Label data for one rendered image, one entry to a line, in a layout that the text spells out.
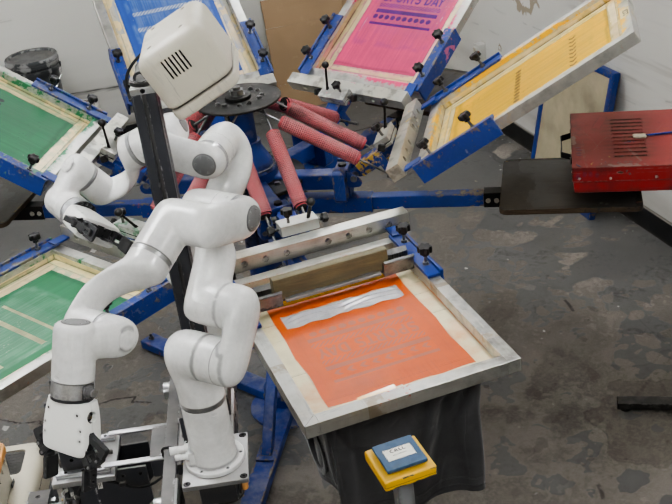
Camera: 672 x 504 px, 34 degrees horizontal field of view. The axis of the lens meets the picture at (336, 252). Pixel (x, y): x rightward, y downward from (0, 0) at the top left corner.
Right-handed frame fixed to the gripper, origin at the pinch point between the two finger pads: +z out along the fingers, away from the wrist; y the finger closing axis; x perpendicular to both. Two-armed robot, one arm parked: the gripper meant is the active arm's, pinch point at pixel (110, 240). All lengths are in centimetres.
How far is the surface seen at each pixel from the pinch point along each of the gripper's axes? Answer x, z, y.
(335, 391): -15, 10, -74
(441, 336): 9, 10, -100
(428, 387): -2, 29, -82
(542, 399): -7, -40, -231
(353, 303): 4, -21, -95
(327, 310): -1, -23, -90
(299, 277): 3, -32, -83
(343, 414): -16, 23, -66
